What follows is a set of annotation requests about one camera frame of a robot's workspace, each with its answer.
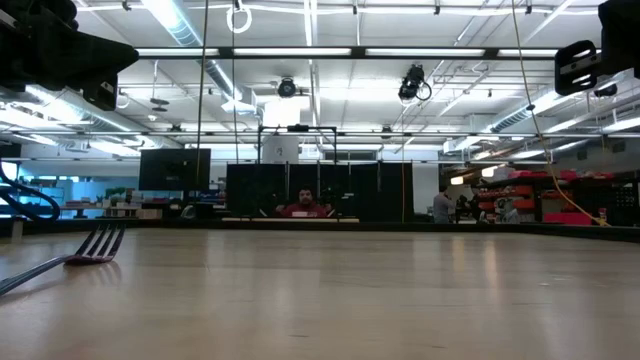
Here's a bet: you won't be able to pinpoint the black ceiling-hung camera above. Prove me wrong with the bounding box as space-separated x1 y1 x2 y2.
397 63 432 102

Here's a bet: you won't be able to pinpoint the black monitor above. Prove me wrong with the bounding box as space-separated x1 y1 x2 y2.
138 148 212 192

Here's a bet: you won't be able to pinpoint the black hanging cable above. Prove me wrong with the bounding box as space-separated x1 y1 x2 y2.
194 0 210 191

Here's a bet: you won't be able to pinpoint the standing person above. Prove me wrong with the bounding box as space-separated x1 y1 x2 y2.
432 186 457 225

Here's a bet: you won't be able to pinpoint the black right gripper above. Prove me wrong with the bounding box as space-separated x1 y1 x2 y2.
554 0 640 97

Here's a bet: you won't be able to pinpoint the black overhead frame bar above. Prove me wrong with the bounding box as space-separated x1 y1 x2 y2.
133 46 560 61

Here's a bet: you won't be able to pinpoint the white hanging ring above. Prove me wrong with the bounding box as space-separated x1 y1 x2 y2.
225 3 253 35

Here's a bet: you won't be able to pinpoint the black partition panels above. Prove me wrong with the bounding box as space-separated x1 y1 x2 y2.
225 161 416 224

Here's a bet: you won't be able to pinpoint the iridescent blue purple fork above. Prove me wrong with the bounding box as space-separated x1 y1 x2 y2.
0 222 126 297

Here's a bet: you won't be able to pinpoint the shelf with red bins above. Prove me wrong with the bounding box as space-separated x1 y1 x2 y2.
472 168 640 227

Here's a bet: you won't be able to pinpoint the seated person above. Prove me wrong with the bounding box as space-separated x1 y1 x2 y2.
274 186 334 219

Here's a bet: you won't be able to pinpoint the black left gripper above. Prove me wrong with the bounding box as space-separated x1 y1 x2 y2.
0 0 140 112

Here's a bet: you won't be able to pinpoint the yellow cable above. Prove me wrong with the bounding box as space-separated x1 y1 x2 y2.
509 0 612 229

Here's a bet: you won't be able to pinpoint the black curved cable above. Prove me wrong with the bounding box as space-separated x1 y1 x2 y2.
0 163 62 224

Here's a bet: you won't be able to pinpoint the black overhead camera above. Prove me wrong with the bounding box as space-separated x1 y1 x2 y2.
277 76 298 99

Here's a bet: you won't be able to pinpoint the black metal table frame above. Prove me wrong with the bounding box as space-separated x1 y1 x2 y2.
0 218 640 244

